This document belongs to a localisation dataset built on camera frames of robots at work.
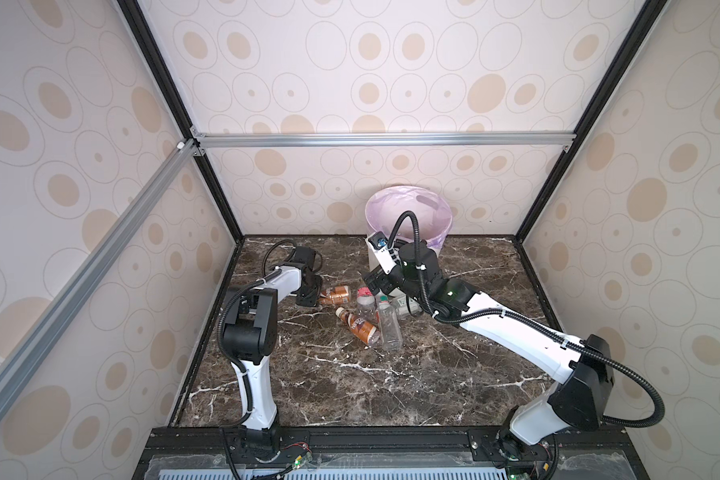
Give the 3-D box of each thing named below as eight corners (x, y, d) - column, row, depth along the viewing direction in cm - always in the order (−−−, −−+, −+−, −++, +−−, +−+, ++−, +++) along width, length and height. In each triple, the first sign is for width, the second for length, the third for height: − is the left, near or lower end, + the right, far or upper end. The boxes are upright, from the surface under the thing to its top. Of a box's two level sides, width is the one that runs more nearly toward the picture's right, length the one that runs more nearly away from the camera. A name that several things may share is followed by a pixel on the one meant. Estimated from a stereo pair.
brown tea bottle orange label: (332, 320, 98) (331, 311, 94) (343, 310, 101) (342, 300, 96) (372, 351, 92) (372, 342, 87) (382, 339, 94) (383, 330, 89)
